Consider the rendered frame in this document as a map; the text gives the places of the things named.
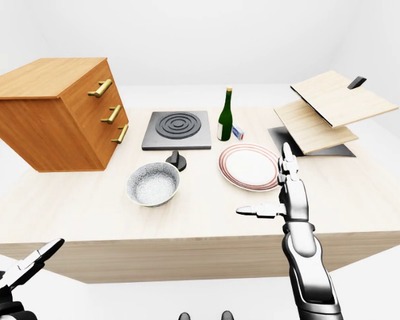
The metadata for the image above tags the silver and black left hand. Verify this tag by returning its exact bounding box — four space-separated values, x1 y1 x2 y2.
0 237 66 311

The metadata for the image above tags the silver and black right hand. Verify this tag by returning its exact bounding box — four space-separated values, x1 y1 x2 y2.
235 141 311 225

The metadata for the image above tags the white plate with red rings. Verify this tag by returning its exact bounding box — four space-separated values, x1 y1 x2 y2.
217 143 285 193

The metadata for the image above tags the flat dark stove plate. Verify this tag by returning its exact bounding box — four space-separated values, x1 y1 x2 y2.
141 110 212 151

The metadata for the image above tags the patterned grey bowl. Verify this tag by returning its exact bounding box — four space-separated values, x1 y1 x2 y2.
125 161 181 208

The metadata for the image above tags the small white and blue box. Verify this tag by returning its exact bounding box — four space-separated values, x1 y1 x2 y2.
231 122 245 141

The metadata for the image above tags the green wine bottle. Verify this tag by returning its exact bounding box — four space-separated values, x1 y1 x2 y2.
216 86 234 142

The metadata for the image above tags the pale wooden rack, black base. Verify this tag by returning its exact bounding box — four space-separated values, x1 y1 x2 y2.
267 69 400 159

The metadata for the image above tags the round black stove knob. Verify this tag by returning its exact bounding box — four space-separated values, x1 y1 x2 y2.
165 150 189 173

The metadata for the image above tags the wooden cabinet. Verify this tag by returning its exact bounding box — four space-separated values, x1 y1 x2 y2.
0 57 130 173

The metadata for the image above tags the wooden drawer, lowest of three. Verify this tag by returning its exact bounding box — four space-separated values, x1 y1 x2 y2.
89 100 130 172

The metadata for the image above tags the wooden drawer, middle of three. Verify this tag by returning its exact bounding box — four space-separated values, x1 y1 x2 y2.
73 79 123 147

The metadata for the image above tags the wooden drawer, uppermost of three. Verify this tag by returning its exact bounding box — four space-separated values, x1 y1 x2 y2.
58 59 115 123

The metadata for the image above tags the brass drawer handle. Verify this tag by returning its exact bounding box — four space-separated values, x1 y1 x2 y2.
100 104 123 125
87 79 113 99
111 123 130 145

